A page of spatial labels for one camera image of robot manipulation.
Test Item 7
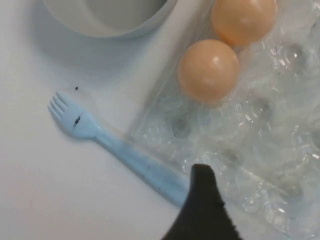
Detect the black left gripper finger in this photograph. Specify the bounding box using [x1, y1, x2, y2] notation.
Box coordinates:
[162, 163, 241, 240]

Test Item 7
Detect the brown egg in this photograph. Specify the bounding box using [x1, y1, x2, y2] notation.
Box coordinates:
[177, 39, 241, 104]
[211, 0, 278, 48]

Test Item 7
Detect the clear plastic egg tray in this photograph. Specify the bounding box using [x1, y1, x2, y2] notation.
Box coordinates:
[127, 0, 320, 240]

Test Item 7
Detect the light blue plastic fork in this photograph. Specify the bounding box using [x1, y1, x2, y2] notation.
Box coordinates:
[47, 91, 191, 208]

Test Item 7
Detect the grey round bowl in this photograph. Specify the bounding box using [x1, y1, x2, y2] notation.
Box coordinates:
[42, 0, 180, 38]

